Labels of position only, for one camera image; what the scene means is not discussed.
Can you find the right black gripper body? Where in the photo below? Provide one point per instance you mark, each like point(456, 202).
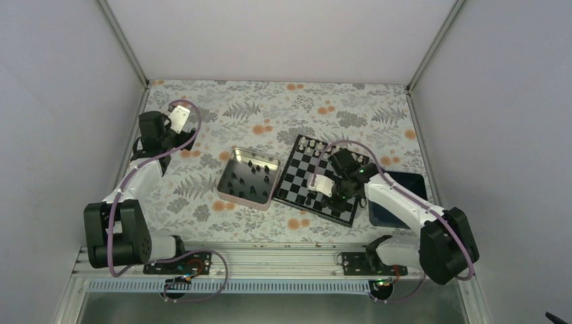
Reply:
point(340, 205)

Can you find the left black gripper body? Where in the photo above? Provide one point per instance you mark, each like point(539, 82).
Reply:
point(185, 139)

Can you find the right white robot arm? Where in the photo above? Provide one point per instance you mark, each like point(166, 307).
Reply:
point(443, 246)

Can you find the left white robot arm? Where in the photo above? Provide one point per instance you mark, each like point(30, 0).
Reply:
point(116, 229)

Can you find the black white chessboard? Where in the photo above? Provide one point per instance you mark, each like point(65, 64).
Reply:
point(292, 187)

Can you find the blue plastic box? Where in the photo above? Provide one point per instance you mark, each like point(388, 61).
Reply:
point(402, 183)

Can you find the floral table mat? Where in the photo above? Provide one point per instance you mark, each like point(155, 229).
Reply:
point(267, 117)

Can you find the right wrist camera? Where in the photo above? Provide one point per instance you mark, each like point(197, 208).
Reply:
point(321, 184)

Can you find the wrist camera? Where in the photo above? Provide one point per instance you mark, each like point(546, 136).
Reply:
point(321, 184)
point(178, 118)

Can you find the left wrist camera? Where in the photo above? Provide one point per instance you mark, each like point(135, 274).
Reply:
point(178, 118)

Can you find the left aluminium frame post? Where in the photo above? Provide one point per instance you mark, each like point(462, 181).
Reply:
point(114, 24)

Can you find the aluminium frame post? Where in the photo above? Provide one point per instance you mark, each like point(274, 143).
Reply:
point(114, 24)
point(447, 24)

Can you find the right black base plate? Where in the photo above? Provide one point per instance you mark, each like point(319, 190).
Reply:
point(359, 264)

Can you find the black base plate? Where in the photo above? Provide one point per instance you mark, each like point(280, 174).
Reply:
point(359, 264)
point(192, 265)

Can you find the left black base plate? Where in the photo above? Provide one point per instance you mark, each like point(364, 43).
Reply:
point(192, 265)

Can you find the aluminium front rail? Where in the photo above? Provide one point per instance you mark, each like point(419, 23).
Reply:
point(275, 261)

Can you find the right aluminium frame post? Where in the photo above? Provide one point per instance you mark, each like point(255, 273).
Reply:
point(447, 24)

